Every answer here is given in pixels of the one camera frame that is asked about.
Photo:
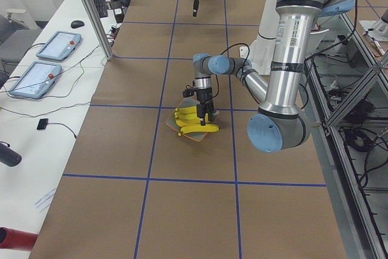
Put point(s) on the yellow banana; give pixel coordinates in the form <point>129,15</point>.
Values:
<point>184,122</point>
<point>185,116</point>
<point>208,128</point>
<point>186,110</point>

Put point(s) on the black keyboard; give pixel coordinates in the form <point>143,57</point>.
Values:
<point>101,8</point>

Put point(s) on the black computer mouse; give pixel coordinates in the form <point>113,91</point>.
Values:
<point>76,24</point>

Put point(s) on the upper teach pendant tablet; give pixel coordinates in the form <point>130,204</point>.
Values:
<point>59,46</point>

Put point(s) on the teach pendant tablet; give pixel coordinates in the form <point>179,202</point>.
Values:
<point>36,80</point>
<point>59,46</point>

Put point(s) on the small black box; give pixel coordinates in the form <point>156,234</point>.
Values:
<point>42,124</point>

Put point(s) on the lower teach pendant tablet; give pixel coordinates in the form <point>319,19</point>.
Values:
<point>36,80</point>

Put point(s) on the red cylinder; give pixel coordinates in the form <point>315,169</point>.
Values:
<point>17,240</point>

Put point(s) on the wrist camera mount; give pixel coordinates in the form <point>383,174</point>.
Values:
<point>189,91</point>

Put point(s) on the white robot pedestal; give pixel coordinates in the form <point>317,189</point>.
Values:
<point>262,48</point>

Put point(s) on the aluminium frame post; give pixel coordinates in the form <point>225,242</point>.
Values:
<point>98,27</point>

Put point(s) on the black handle grip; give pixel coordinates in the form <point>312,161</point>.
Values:
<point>8,156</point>

